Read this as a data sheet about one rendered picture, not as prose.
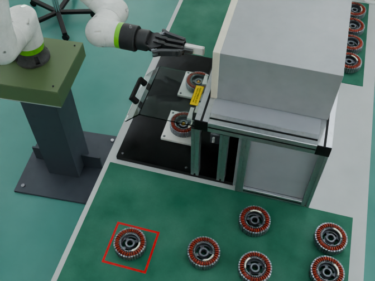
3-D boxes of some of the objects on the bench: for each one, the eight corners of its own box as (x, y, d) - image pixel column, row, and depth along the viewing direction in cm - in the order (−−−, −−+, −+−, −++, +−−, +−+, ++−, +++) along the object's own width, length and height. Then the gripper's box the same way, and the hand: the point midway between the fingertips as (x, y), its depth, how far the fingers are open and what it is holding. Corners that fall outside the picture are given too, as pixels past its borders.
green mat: (42, 312, 156) (42, 312, 156) (110, 161, 192) (110, 161, 192) (339, 398, 141) (339, 398, 141) (352, 217, 177) (352, 217, 177)
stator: (275, 264, 166) (277, 260, 163) (262, 292, 160) (264, 288, 157) (245, 249, 169) (246, 245, 166) (231, 276, 163) (232, 272, 160)
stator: (181, 250, 169) (181, 245, 166) (208, 235, 173) (208, 229, 170) (198, 276, 163) (198, 272, 160) (226, 260, 167) (226, 255, 164)
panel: (232, 184, 183) (239, 135, 159) (262, 66, 221) (271, 12, 198) (235, 185, 183) (242, 136, 159) (265, 66, 221) (274, 13, 197)
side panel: (234, 190, 184) (241, 139, 158) (236, 184, 186) (243, 131, 160) (308, 207, 179) (328, 157, 154) (309, 200, 181) (329, 150, 155)
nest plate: (160, 139, 196) (160, 137, 195) (171, 112, 205) (171, 110, 204) (196, 147, 194) (196, 145, 193) (205, 119, 202) (205, 117, 201)
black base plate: (116, 159, 193) (116, 155, 191) (163, 52, 230) (163, 48, 228) (232, 185, 185) (232, 182, 183) (261, 71, 223) (262, 67, 221)
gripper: (145, 35, 178) (208, 47, 174) (133, 59, 171) (199, 72, 167) (143, 18, 172) (208, 30, 168) (131, 42, 165) (199, 56, 161)
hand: (194, 49), depth 168 cm, fingers closed
